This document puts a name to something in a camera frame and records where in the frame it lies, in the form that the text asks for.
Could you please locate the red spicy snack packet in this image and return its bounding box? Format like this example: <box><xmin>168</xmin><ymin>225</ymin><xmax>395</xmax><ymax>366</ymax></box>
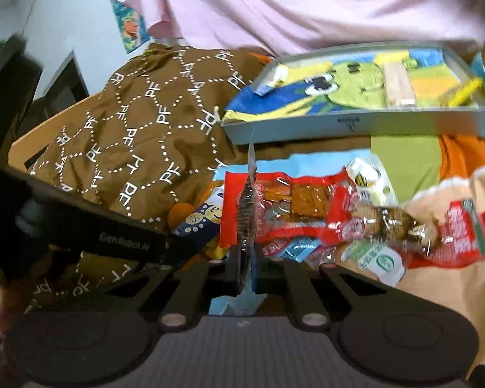
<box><xmin>219</xmin><ymin>169</ymin><xmax>357</xmax><ymax>248</ymax></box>

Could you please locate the brown PF patterned pillow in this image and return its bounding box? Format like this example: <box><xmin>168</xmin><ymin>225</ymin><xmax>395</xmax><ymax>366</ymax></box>
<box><xmin>29</xmin><ymin>44</ymin><xmax>268</xmax><ymax>230</ymax></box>

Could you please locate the colourful cartoon bed blanket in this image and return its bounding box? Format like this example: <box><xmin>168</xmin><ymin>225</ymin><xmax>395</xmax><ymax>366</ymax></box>
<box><xmin>209</xmin><ymin>52</ymin><xmax>485</xmax><ymax>388</ymax></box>

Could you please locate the wooden bed frame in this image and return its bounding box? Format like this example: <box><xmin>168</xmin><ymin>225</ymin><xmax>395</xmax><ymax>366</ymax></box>
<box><xmin>8</xmin><ymin>93</ymin><xmax>101</xmax><ymax>172</ymax></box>

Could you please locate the yellow snack bar packet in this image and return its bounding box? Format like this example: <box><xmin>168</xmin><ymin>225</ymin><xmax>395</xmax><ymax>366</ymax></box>
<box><xmin>441</xmin><ymin>77</ymin><xmax>483</xmax><ymax>108</ymax></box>

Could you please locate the cream cartoon-man snack packet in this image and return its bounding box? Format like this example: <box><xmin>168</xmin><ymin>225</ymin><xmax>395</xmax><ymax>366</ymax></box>
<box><xmin>345</xmin><ymin>154</ymin><xmax>398</xmax><ymax>207</ymax></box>

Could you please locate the orange mandarin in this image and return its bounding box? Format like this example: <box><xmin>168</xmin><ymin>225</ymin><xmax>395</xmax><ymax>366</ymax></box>
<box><xmin>167</xmin><ymin>202</ymin><xmax>196</xmax><ymax>230</ymax></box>

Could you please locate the grey wall cabinet door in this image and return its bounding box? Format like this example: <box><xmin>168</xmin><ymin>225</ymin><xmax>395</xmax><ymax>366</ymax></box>
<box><xmin>20</xmin><ymin>52</ymin><xmax>90</xmax><ymax>135</ymax></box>

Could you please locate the quail egg snack packet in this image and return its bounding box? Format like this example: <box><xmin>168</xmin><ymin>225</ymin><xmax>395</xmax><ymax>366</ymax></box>
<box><xmin>338</xmin><ymin>199</ymin><xmax>485</xmax><ymax>268</ymax></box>

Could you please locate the left hand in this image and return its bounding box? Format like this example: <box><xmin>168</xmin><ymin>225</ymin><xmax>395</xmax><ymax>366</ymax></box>
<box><xmin>0</xmin><ymin>250</ymin><xmax>52</xmax><ymax>338</ymax></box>

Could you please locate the cartoon wall poster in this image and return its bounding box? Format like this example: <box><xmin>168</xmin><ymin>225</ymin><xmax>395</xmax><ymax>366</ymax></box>
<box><xmin>110</xmin><ymin>0</ymin><xmax>150</xmax><ymax>53</ymax></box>

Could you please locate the dark dried fish packet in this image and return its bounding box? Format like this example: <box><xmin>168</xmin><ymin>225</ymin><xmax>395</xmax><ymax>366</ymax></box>
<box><xmin>232</xmin><ymin>143</ymin><xmax>258</xmax><ymax>316</ymax></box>

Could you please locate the light blue sausage packet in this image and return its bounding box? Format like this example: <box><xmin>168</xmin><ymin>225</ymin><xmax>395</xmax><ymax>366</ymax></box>
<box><xmin>262</xmin><ymin>236</ymin><xmax>321</xmax><ymax>263</ymax></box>

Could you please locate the grey shallow box tray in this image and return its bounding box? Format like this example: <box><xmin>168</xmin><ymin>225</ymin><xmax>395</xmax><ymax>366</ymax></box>
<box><xmin>221</xmin><ymin>41</ymin><xmax>485</xmax><ymax>145</ymax></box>

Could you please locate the gold foil snack packet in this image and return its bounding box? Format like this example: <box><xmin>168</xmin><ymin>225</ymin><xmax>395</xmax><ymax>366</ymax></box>
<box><xmin>199</xmin><ymin>180</ymin><xmax>227</xmax><ymax>259</ymax></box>

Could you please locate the rice cracker bar packet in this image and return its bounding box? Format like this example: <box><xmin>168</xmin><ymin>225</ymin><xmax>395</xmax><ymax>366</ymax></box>
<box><xmin>383</xmin><ymin>62</ymin><xmax>416</xmax><ymax>108</ymax></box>

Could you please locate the pink hanging sheet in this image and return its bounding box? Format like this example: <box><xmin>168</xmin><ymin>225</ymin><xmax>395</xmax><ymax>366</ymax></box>
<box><xmin>121</xmin><ymin>0</ymin><xmax>485</xmax><ymax>56</ymax></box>

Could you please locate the green label biscuit packet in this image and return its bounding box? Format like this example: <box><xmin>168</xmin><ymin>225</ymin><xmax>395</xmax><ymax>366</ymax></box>
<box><xmin>306</xmin><ymin>237</ymin><xmax>414</xmax><ymax>287</ymax></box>

